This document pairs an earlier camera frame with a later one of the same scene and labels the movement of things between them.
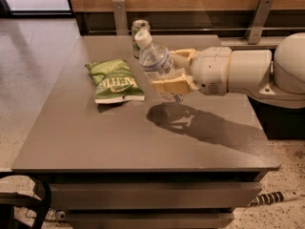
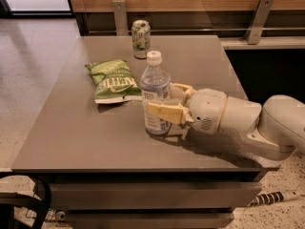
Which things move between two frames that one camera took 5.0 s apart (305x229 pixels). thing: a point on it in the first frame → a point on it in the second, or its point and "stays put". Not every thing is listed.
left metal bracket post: (120, 17) stays put
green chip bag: (114, 82) stays put
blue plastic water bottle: (157, 61) → (154, 87)
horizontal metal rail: (203, 29) stays put
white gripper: (210, 69) → (207, 109)
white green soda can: (136, 27) stays put
